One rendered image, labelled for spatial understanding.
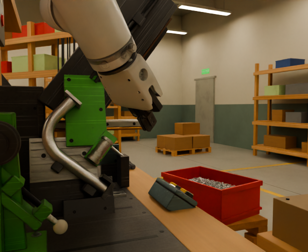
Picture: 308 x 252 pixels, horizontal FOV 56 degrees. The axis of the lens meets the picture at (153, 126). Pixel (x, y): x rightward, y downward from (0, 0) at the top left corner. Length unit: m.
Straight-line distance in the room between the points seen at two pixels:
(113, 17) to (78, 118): 0.45
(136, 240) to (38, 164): 0.35
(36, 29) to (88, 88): 3.51
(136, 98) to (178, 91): 10.83
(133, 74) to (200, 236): 0.38
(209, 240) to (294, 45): 7.05
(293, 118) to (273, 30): 2.46
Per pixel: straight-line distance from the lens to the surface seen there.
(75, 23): 0.45
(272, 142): 7.14
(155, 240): 0.66
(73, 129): 0.85
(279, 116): 6.96
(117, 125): 1.00
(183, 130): 7.56
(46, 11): 0.52
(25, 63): 4.39
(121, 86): 0.52
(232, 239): 0.68
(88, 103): 0.87
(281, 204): 0.81
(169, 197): 0.82
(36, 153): 0.86
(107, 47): 0.46
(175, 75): 11.33
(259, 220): 1.09
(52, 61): 4.26
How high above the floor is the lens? 1.18
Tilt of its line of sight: 4 degrees down
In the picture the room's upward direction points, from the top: straight up
